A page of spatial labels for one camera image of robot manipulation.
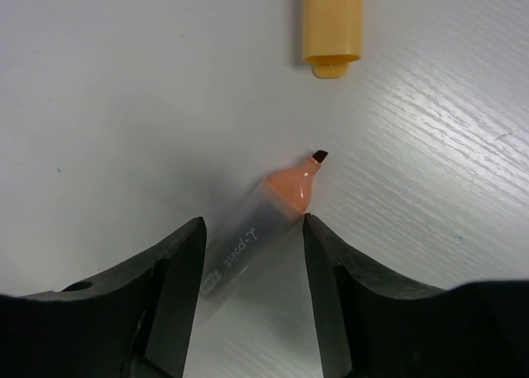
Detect clear orange tip pencil case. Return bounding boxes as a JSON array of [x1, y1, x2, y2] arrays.
[[197, 150, 328, 324]]

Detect yellow orange eraser cap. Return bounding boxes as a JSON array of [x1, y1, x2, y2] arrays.
[[303, 0, 363, 79]]

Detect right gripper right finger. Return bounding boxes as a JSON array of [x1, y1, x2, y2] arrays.
[[303, 214, 528, 377]]

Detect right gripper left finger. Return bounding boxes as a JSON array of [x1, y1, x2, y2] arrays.
[[1, 218, 206, 377]]

